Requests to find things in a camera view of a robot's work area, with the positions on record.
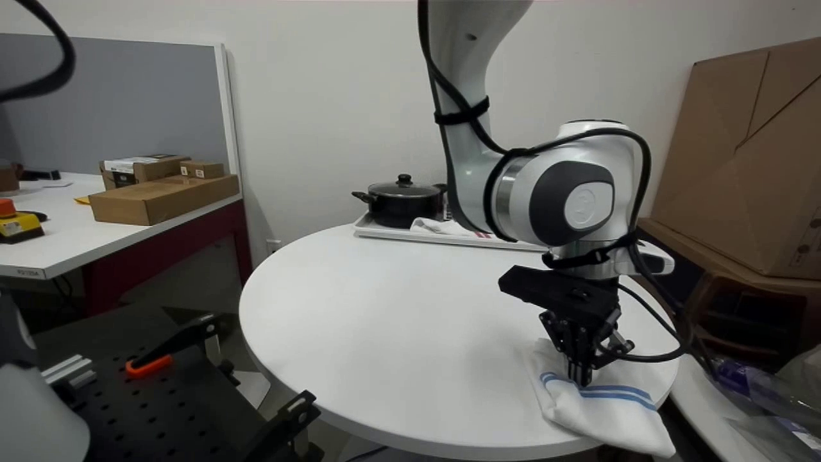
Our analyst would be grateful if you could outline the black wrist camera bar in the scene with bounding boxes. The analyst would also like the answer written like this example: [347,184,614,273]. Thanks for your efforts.
[499,265,624,315]

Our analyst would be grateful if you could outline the small white round table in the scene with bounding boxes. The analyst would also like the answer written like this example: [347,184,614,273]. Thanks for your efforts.
[671,354,821,462]

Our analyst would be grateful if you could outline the dark wooden stand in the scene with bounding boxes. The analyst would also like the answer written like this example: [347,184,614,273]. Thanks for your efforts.
[636,216,821,375]

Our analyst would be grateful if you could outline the black pot with lid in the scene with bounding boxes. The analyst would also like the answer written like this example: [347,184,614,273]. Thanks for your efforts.
[351,171,450,232]

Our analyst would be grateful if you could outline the open brown cardboard box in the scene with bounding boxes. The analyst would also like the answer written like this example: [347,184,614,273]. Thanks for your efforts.
[101,151,193,191]

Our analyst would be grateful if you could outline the silver aluminium extrusion piece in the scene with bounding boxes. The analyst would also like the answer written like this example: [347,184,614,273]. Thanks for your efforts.
[39,351,97,388]

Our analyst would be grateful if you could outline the black clamp with orange handle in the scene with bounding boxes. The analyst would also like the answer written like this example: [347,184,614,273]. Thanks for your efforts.
[124,310,240,383]

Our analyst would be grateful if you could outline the white cloth with red stripes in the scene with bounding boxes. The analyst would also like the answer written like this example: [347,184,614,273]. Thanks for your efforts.
[411,212,476,239]

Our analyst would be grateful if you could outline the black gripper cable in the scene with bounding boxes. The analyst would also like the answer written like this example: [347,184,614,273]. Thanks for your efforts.
[599,239,689,368]

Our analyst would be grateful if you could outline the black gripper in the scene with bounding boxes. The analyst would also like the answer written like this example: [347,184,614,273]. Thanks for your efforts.
[536,304,624,391]

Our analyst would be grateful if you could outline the small brown cardboard box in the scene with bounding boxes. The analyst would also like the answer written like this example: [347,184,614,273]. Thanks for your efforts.
[177,159,225,180]

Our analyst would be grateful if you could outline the white desk with red side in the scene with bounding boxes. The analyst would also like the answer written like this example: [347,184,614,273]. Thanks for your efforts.
[0,169,254,319]

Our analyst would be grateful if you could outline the flat brown cardboard box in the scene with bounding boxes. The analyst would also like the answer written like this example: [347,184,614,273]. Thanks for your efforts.
[88,175,242,229]

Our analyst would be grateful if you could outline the black perforated breadboard table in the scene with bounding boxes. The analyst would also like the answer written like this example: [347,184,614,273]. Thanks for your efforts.
[34,304,328,462]

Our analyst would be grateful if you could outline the thick black cable bundle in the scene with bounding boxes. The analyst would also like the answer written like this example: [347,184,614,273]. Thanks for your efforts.
[0,0,78,106]

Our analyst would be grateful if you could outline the yellow and black tool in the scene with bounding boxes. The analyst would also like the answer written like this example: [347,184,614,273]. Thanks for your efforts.
[0,210,46,243]

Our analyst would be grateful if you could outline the white cloth with blue stripes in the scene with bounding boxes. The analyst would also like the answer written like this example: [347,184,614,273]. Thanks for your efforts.
[526,341,677,460]

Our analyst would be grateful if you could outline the grey partition panel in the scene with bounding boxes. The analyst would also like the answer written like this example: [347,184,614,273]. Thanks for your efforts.
[0,33,233,178]

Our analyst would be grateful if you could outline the large brown cardboard box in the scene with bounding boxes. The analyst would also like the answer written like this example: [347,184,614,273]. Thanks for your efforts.
[650,37,821,283]

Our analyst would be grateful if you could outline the black metal bracket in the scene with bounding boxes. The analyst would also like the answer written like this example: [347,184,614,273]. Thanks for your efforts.
[254,388,323,462]

